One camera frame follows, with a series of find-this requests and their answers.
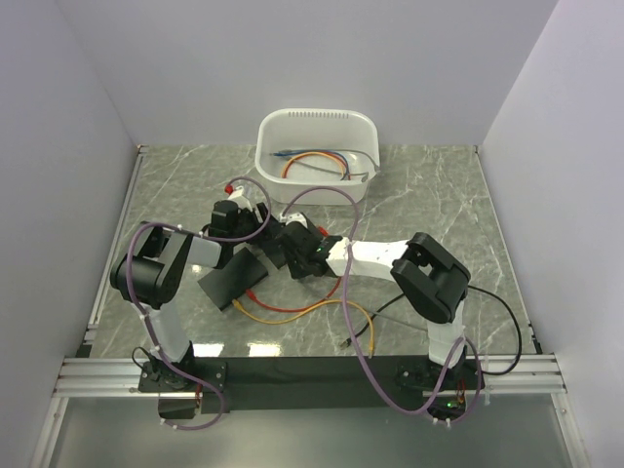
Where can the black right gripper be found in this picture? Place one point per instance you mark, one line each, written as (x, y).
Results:
(295, 272)

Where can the aluminium rail frame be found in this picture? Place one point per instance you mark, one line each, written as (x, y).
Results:
(279, 420)

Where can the white plastic bin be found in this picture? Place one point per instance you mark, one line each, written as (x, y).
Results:
(298, 148)

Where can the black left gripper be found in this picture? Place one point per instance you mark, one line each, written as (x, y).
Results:
(269, 227)

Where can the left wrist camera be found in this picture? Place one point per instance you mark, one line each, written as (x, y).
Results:
(238, 195)

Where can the black network switch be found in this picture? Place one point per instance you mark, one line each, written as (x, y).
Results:
(275, 251)
(241, 273)

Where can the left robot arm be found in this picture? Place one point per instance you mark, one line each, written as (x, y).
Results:
(150, 271)

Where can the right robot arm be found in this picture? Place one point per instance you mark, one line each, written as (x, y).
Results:
(433, 281)

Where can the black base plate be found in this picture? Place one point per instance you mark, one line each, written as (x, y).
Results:
(303, 383)

